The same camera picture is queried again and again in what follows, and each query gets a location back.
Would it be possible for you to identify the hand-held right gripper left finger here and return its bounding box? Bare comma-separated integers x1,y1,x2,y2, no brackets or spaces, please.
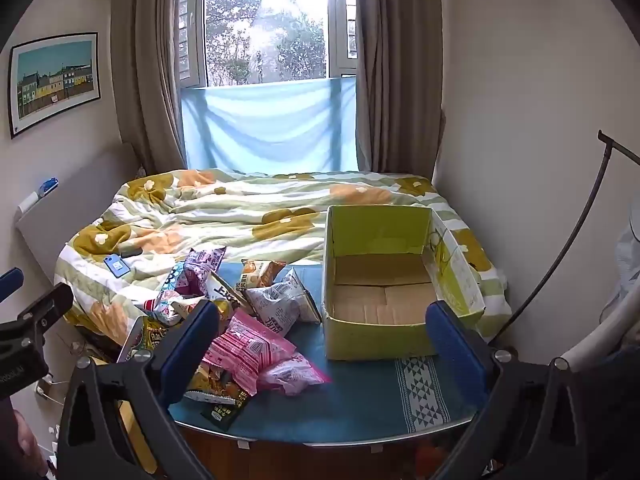
56,299,221,480

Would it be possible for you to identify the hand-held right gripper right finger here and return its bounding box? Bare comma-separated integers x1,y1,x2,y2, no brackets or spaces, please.
425,301,597,480

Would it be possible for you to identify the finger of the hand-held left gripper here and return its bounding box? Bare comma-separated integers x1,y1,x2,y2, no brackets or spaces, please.
0,267,25,304
0,282,74,348

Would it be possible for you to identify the yellow cocoa snack packet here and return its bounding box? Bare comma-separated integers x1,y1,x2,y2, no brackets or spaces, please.
127,315,173,361

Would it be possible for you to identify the dark green cracker packet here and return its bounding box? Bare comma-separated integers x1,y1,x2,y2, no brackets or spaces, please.
200,390,251,431

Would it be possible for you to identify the green cardboard box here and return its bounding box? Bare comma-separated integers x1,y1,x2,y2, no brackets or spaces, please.
321,205,487,362

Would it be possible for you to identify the person's left hand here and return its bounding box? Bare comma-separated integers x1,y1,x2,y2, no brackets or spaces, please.
12,407,49,478

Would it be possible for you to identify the yellow orange snack packet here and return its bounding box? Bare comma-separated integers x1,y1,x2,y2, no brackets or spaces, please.
182,360,241,406

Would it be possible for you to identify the silver blue snack packet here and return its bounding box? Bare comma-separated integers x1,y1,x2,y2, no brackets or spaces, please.
142,260,211,326

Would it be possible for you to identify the pink snack packet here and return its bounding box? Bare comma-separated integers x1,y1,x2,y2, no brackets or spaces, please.
202,307,296,396

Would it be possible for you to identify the white gold snack packet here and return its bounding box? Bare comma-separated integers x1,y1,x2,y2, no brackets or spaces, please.
207,271,253,318

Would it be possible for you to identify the purple snack packet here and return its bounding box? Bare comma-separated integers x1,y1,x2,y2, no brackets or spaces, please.
182,246,228,301

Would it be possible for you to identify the blue and white device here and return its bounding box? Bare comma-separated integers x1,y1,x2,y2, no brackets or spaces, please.
19,177,60,213

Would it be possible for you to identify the white black snack packet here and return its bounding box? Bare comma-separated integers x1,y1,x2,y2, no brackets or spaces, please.
245,267,323,336

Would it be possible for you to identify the cream orange snack packet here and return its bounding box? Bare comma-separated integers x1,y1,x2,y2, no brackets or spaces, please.
240,258,287,289

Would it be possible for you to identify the grey headboard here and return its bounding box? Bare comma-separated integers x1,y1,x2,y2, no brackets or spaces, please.
14,142,141,281

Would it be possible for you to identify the small pink purple packet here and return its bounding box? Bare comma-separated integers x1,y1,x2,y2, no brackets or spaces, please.
256,352,333,397

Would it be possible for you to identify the blue table mat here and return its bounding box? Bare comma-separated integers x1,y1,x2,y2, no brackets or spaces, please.
167,260,481,446

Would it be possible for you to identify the floral blanket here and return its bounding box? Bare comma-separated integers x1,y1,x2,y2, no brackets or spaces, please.
55,167,511,341

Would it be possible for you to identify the round table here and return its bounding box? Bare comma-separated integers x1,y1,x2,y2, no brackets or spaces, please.
117,260,501,480

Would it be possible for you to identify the black bent stand pole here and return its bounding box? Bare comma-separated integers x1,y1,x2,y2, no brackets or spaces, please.
492,130,640,343

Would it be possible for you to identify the light blue window cloth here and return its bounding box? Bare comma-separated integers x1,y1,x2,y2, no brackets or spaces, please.
180,76,360,175

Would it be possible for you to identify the brown curtain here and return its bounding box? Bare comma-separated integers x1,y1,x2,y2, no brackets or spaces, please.
111,0,207,178
352,0,447,186

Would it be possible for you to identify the window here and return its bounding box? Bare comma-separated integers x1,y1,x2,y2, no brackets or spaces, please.
177,0,358,88

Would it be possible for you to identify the white chair frame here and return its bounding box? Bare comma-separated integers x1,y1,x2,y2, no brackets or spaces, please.
560,285,640,367

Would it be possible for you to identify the framed wall picture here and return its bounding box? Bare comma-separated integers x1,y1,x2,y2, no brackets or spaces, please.
8,32,101,140

